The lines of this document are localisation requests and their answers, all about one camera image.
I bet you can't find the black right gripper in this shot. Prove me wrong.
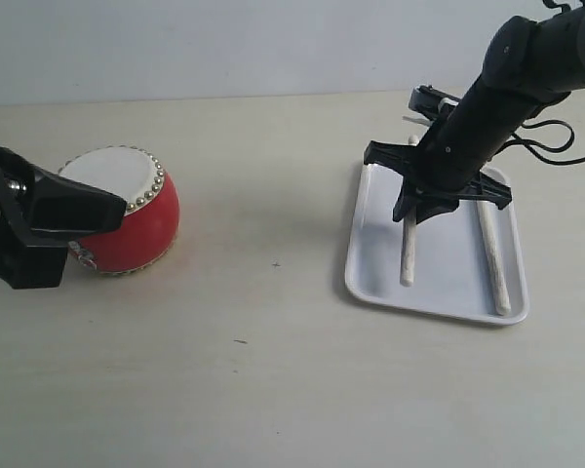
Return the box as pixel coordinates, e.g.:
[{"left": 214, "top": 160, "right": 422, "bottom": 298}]
[{"left": 363, "top": 97, "right": 512, "bottom": 224}]

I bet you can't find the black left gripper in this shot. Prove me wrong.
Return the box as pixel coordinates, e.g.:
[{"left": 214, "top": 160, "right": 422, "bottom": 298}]
[{"left": 0, "top": 146, "right": 127, "bottom": 290}]

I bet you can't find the white wooden drumstick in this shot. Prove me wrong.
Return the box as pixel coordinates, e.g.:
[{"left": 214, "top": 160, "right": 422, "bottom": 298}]
[
  {"left": 399, "top": 135, "right": 419, "bottom": 288},
  {"left": 476, "top": 201, "right": 511, "bottom": 316}
]

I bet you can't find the white plastic tray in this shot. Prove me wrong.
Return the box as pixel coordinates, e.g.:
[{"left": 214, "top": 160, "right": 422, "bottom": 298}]
[{"left": 344, "top": 165, "right": 530, "bottom": 326}]

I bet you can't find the small red drum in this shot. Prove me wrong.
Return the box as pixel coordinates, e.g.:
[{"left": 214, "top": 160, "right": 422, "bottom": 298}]
[{"left": 58, "top": 145, "right": 180, "bottom": 275}]

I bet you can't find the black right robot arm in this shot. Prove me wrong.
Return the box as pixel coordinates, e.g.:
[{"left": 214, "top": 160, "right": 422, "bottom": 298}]
[{"left": 364, "top": 1, "right": 585, "bottom": 223}]

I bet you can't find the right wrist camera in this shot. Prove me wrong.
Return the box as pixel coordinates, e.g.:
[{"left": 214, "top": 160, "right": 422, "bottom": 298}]
[{"left": 408, "top": 85, "right": 461, "bottom": 125}]

